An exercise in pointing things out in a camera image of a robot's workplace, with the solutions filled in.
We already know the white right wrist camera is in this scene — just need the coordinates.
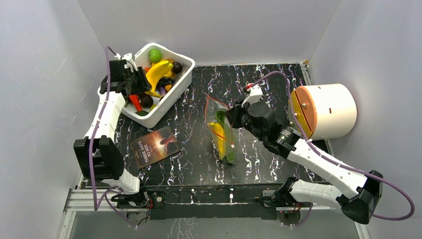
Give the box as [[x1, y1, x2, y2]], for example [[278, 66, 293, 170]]
[[241, 84, 263, 108]]

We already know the dark grape bunch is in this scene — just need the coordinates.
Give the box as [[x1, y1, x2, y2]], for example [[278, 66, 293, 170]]
[[157, 77, 175, 87]]

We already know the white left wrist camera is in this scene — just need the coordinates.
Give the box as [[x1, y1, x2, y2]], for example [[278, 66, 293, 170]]
[[114, 53, 138, 73]]

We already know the dark book with orange cover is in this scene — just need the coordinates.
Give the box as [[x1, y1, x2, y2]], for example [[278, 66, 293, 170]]
[[129, 126, 181, 170]]

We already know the clear zip top bag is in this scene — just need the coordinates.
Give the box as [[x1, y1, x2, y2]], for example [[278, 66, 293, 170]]
[[205, 96, 237, 165]]

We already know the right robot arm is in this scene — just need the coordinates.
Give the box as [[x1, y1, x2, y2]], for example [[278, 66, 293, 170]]
[[224, 103, 383, 225]]

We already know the white plastic bin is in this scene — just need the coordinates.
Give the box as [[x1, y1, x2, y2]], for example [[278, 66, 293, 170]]
[[120, 43, 195, 128]]

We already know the dark brown round fruit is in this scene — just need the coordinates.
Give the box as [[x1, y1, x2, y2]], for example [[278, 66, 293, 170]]
[[172, 62, 183, 74]]

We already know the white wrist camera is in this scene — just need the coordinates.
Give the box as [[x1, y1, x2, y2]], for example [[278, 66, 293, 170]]
[[114, 53, 138, 73], [241, 84, 263, 108]]

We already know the yellow banana bunch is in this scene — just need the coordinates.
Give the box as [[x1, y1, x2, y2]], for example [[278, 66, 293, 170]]
[[146, 60, 174, 94], [209, 122, 227, 159]]

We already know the red carrot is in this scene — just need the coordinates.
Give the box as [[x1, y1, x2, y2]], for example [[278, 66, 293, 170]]
[[129, 95, 142, 112]]

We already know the green round fruit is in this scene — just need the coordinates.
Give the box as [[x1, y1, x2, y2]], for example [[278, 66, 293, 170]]
[[148, 48, 162, 63]]

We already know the green leafy vegetable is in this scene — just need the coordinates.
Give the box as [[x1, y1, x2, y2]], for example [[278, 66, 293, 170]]
[[215, 111, 235, 164]]

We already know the round cylinder with coloured lid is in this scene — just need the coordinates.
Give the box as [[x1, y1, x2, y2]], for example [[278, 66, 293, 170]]
[[288, 84, 357, 140]]

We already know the black base bar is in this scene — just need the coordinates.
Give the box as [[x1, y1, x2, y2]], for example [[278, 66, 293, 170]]
[[145, 183, 282, 220]]

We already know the dark plum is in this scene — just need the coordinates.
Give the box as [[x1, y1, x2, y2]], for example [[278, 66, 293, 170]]
[[140, 95, 154, 109]]

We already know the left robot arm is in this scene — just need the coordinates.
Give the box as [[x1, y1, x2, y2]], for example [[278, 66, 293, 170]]
[[73, 58, 149, 207]]

